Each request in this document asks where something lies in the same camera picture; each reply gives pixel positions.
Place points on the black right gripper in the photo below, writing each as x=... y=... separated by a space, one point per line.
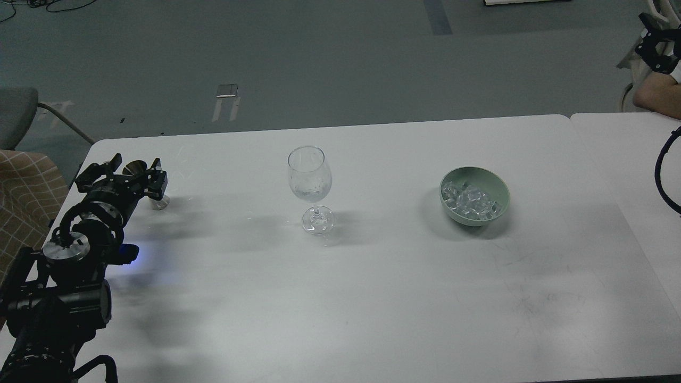
x=647 y=49

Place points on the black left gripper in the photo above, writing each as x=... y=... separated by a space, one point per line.
x=117 y=193

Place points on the steel cocktail jigger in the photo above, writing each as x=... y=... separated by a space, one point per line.
x=155 y=181

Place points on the person forearm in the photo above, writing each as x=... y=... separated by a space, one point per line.
x=660 y=93

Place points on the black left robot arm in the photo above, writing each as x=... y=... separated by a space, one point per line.
x=56 y=298

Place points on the clear wine glass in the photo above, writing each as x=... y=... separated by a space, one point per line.
x=310 y=179

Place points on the pile of clear ice cubes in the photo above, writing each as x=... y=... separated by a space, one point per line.
x=469 y=201

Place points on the beige checkered cushion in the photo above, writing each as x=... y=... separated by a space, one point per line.
x=32 y=193

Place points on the grey metal floor plate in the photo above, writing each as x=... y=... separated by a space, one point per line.
x=226 y=91

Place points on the grey chair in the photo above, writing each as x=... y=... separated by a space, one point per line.
x=18 y=108

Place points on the white adjacent table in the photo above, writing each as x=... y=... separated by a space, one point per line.
x=625 y=147

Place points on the green ceramic bowl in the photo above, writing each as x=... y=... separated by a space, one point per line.
x=487 y=181

